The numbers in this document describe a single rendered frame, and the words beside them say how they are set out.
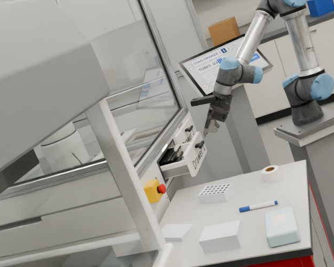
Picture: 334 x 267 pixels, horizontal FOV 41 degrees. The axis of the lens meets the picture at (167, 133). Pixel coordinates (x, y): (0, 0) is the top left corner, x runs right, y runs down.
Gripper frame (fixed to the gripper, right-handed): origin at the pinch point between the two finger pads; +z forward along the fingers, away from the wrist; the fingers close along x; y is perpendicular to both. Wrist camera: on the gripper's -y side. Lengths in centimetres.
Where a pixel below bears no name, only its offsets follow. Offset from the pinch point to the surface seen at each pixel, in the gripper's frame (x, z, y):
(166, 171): -12.6, 18.1, -10.7
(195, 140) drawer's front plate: 3.7, 6.7, -3.3
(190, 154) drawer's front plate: -10.8, 7.6, -2.6
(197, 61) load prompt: 87, -8, -24
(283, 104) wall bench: 295, 63, 50
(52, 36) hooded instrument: -93, -50, -31
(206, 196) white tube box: -30.4, 13.3, 10.1
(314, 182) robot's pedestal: 23, 17, 56
